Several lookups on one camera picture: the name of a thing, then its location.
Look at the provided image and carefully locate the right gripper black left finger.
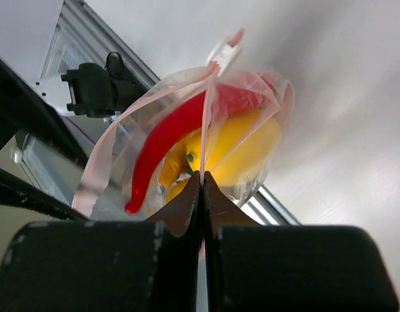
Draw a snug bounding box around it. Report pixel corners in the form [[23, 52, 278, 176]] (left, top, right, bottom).
[[0, 174, 200, 311]]

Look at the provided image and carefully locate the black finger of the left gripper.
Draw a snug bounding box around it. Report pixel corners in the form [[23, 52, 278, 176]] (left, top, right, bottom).
[[0, 50, 90, 222]]

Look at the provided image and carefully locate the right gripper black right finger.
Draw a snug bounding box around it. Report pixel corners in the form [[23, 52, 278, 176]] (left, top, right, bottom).
[[203, 173, 400, 311]]

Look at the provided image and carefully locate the small yellow toy mango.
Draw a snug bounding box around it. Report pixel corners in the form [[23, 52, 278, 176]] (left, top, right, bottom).
[[159, 140, 189, 204]]

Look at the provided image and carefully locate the yellow toy pepper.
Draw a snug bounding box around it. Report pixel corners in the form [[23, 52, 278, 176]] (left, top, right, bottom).
[[205, 109, 282, 187]]

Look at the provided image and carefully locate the clear pink zip top bag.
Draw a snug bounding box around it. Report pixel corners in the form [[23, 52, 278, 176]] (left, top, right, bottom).
[[72, 31, 295, 217]]

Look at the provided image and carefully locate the red toy chili pepper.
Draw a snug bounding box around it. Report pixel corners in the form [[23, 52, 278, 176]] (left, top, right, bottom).
[[124, 77, 275, 215]]

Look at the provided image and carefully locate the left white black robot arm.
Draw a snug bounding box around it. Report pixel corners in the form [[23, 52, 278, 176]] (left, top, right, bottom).
[[0, 59, 140, 220]]

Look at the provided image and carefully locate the aluminium mounting rail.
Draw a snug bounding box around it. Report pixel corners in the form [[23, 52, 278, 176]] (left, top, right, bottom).
[[57, 1, 299, 226]]

